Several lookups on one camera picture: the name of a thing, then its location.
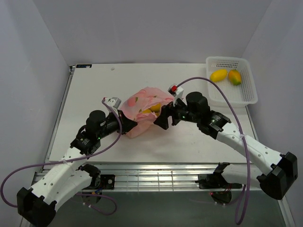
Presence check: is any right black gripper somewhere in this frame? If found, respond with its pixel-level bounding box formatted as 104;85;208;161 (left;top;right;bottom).
153;95;199;131

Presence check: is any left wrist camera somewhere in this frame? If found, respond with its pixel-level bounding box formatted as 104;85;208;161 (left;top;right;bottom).
102;97;121;114

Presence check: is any pink plastic bag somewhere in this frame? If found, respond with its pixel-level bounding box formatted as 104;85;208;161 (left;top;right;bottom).
120;87;174;138

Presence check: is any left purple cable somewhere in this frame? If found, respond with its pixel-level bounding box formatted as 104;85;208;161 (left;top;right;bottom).
0;97;123;215

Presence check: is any yellow green fake mango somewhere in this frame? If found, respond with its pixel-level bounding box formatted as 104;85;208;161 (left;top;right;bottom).
228;70;241;86

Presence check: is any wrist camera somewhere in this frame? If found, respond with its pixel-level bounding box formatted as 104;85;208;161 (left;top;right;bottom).
102;97;121;114
168;84;184;106

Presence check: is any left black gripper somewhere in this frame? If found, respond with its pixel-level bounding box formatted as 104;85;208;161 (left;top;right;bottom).
97;110;137;140

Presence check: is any yellow fake fruit in bag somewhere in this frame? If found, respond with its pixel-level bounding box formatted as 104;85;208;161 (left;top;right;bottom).
142;103;161;114

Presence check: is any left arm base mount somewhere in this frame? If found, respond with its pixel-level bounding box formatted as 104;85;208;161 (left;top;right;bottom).
73;164;117;209

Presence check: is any aluminium frame rail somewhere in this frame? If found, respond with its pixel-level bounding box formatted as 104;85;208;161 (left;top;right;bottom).
29;163;296;227

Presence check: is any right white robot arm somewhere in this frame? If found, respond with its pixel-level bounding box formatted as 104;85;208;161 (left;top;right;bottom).
154;92;298;200

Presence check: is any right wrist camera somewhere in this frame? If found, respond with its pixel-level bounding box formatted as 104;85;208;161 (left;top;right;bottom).
168;84;184;106

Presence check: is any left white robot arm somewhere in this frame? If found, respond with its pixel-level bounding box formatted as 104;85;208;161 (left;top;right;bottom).
17;110;137;227

